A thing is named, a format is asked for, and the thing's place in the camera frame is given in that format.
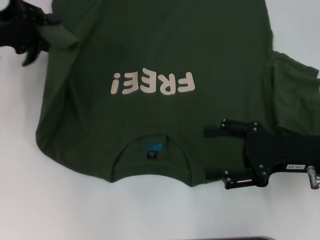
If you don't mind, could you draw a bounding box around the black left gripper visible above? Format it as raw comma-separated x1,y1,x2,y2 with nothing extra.
0,0,61,67

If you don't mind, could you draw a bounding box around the gripper cable with metal plug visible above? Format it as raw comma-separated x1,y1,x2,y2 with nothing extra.
307,165,320,190

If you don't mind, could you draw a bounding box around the dark green FREE t-shirt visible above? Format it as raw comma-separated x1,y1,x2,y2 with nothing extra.
34,0,320,188

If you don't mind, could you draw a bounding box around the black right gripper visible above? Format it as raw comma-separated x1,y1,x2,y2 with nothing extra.
203,117,320,191

